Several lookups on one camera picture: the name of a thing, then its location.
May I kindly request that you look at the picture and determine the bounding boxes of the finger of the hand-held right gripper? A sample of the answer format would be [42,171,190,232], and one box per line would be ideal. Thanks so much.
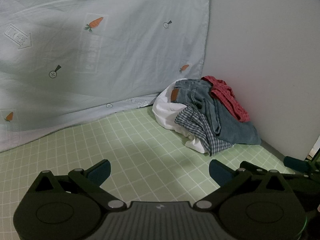
[239,161,320,181]
[284,156,320,174]

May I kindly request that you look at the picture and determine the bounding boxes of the white cloth garment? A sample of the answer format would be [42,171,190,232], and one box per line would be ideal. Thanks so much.
[152,86,234,154]

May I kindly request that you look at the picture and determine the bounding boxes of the red checked garment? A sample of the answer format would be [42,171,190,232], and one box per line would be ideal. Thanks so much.
[201,75,250,123]

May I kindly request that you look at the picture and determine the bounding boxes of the blue checked shirt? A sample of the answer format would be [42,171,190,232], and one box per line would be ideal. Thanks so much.
[174,106,234,157]

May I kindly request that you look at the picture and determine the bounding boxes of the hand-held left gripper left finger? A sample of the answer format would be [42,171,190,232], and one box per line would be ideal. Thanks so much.
[26,159,128,211]

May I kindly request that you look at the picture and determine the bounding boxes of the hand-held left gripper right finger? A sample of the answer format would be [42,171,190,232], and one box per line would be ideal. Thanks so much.
[196,159,295,211]

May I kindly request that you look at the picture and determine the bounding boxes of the blue denim jeans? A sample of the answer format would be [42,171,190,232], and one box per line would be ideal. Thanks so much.
[170,78,262,145]

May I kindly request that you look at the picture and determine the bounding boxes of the carrot print light sheet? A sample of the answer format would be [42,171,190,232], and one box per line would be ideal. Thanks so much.
[0,0,213,153]

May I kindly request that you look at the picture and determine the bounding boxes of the green checked bed mat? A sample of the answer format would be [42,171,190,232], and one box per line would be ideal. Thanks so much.
[0,102,308,240]

